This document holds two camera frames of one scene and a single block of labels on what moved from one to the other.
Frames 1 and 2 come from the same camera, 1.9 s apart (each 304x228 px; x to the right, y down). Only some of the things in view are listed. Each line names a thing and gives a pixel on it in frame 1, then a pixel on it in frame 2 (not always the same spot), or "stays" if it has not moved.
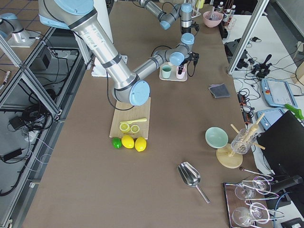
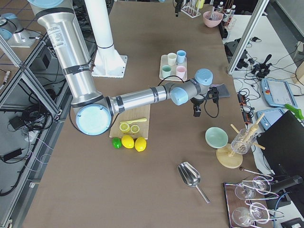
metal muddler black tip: [213, 8] stays
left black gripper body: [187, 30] -> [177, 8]
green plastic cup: [166, 71] stays
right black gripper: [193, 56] -> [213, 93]
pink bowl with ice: [215, 20] stays
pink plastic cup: [183, 75] stays
